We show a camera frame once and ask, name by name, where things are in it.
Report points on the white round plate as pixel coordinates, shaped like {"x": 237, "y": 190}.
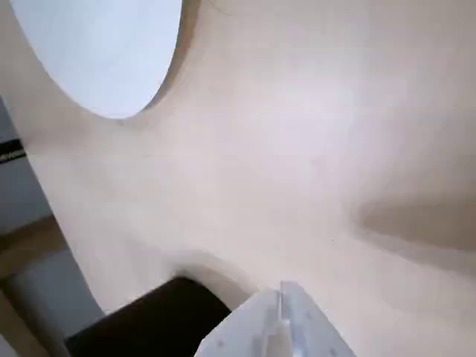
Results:
{"x": 104, "y": 52}

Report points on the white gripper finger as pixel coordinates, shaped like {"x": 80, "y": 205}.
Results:
{"x": 241, "y": 327}
{"x": 308, "y": 327}

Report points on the grey furniture panel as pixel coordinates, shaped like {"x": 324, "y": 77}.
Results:
{"x": 26, "y": 193}

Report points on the black round bin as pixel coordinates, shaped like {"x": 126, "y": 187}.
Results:
{"x": 156, "y": 320}

